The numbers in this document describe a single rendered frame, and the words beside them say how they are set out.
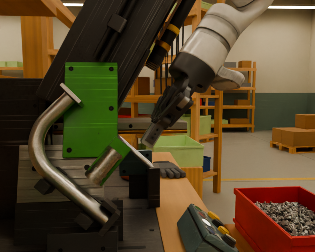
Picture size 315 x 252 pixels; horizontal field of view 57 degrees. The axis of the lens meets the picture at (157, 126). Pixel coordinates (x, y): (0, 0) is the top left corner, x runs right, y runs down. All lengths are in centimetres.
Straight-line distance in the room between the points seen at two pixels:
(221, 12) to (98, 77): 30
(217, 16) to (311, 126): 676
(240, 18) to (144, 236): 47
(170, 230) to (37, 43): 108
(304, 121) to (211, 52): 671
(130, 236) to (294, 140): 598
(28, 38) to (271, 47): 949
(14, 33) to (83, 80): 997
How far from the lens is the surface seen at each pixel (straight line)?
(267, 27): 1057
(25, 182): 68
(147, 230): 69
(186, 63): 47
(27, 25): 151
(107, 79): 66
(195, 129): 319
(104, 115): 64
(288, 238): 68
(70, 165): 66
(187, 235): 62
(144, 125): 75
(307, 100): 1096
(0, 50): 1072
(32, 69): 148
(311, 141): 677
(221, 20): 51
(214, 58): 48
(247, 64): 963
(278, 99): 1054
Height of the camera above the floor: 120
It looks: 6 degrees down
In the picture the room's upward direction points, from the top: straight up
